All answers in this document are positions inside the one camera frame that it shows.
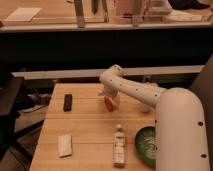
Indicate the black chair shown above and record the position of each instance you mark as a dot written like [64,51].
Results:
[11,101]

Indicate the white paper cup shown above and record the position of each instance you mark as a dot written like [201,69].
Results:
[144,108]

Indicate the grey metal rail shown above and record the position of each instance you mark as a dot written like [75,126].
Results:
[56,74]

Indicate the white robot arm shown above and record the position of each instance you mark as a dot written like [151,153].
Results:
[180,126]

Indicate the dark brown chocolate bar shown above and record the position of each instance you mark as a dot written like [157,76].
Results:
[67,102]

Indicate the green patterned plate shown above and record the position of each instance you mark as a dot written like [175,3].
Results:
[145,145]

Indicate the clear plastic bottle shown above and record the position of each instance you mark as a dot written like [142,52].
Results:
[119,147]

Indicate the white paper sheet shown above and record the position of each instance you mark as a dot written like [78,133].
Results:
[22,14]

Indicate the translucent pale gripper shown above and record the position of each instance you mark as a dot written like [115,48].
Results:
[115,101]

